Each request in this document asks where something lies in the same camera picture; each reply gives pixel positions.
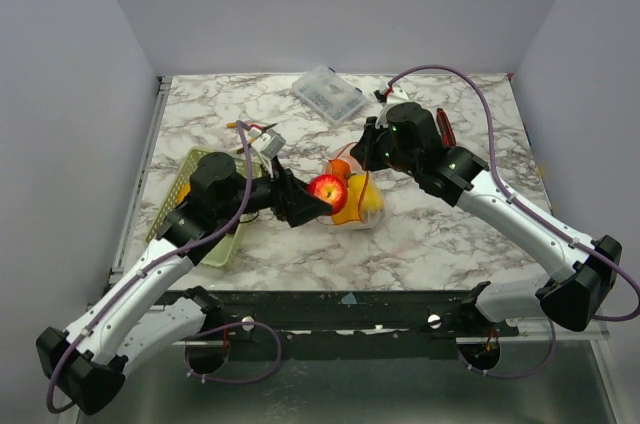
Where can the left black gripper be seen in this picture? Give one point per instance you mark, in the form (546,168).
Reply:
(290,198)

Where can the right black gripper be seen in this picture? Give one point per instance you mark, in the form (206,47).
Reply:
(370,145)

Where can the red toy tomato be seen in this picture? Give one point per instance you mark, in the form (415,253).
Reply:
(331,190)

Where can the small orange toy pumpkin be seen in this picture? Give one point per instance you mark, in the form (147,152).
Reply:
(340,169)

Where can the clear zip top bag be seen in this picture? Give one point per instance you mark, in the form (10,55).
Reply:
(349,218)

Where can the yellow toy bell pepper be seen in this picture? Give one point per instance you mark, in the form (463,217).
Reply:
(363,194)

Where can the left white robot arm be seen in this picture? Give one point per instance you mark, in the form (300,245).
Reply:
(91,358)

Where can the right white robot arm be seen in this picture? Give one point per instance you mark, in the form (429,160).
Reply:
(578,268)

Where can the red black utility knife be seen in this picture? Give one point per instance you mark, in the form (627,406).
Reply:
(446,131)

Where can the clear plastic parts box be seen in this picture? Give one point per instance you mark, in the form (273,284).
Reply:
(324,91)

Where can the pale green plastic basket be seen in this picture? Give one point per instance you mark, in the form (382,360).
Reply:
(213,208)

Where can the orange toy fruit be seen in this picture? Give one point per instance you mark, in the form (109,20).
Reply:
(186,189)

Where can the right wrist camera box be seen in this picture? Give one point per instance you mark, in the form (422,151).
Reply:
(390,96)

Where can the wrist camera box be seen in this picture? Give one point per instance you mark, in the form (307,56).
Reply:
(269,144)
(390,96)

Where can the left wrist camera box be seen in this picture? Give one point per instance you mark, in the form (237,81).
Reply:
(269,144)

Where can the yellow handled pliers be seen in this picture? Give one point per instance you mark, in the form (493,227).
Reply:
(254,131)

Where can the black mounting base rail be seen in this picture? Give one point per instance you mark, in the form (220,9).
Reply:
(342,325)

